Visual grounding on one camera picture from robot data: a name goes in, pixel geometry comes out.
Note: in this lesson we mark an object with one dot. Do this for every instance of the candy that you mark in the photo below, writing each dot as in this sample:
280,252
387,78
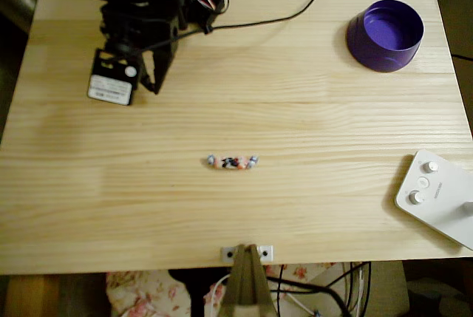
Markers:
233,162

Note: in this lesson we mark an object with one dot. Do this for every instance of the purple bowl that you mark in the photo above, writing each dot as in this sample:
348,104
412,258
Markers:
384,36

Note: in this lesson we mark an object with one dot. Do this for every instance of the floral cloth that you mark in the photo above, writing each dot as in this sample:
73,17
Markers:
148,295

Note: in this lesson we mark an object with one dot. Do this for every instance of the wooden table leg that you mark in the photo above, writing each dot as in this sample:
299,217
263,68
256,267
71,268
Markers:
33,295

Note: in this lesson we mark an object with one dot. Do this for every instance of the white lamp base with knobs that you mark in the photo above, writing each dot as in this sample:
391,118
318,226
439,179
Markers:
439,202

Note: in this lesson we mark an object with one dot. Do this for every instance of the black camera box, white label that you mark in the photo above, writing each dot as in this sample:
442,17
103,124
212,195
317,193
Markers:
111,84

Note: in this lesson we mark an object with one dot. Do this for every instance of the white mounting bracket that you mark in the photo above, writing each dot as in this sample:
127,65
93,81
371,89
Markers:
268,253

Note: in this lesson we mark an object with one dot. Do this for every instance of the tan camera stand post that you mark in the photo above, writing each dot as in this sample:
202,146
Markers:
245,283

